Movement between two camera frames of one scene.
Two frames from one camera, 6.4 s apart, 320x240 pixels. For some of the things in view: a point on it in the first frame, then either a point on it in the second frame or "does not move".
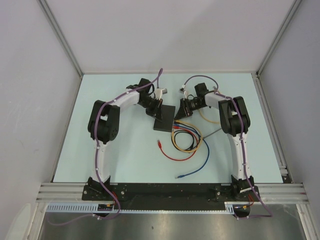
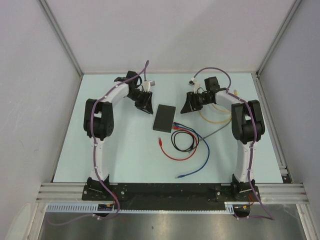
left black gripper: (156, 110) to (144, 102)
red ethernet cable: (160, 146) does not move
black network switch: (168, 114) does not move
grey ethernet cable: (211, 133) does not move
